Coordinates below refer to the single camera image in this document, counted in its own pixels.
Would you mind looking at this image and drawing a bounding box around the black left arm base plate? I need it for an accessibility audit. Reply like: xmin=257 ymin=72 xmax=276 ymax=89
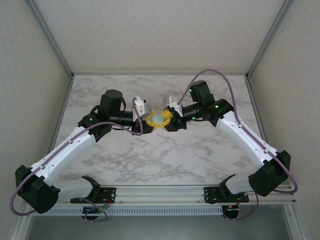
xmin=69 ymin=186 xmax=117 ymax=205

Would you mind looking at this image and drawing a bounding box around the aluminium side rail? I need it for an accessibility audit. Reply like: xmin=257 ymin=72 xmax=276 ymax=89
xmin=244 ymin=74 xmax=280 ymax=156
xmin=46 ymin=74 xmax=75 ymax=161

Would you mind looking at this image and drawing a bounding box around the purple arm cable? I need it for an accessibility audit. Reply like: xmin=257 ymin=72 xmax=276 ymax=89
xmin=176 ymin=68 xmax=300 ymax=222
xmin=9 ymin=97 xmax=145 ymax=223

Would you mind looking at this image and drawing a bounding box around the aluminium corner post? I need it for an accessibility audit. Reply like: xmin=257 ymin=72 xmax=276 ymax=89
xmin=245 ymin=0 xmax=297 ymax=79
xmin=23 ymin=0 xmax=75 ymax=79

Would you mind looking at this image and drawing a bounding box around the green earbud charging case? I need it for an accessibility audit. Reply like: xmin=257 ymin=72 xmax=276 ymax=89
xmin=150 ymin=112 xmax=166 ymax=125

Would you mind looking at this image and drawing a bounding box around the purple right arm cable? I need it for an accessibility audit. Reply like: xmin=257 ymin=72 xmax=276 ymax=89
xmin=176 ymin=68 xmax=300 ymax=222

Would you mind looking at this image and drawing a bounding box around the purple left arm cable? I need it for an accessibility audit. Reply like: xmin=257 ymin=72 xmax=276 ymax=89
xmin=9 ymin=97 xmax=145 ymax=223

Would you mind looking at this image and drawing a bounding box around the aluminium back rail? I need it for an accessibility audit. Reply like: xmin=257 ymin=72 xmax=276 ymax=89
xmin=71 ymin=71 xmax=249 ymax=76

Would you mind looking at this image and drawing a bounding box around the black controller board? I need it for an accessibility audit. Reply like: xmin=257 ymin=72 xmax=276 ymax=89
xmin=221 ymin=204 xmax=241 ymax=221
xmin=82 ymin=204 xmax=108 ymax=221

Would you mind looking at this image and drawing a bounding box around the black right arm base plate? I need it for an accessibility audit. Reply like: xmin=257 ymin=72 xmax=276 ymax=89
xmin=203 ymin=186 xmax=250 ymax=204

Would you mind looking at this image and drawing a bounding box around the aluminium mounting rail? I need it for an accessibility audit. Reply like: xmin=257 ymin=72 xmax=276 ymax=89
xmin=54 ymin=184 xmax=297 ymax=207

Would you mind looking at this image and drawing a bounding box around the aluminium frame leg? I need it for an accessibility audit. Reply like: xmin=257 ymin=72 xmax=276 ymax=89
xmin=9 ymin=212 xmax=35 ymax=240
xmin=284 ymin=204 xmax=310 ymax=240

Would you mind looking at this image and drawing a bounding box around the white slotted cable duct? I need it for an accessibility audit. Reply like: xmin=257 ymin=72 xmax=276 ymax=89
xmin=47 ymin=206 xmax=224 ymax=216

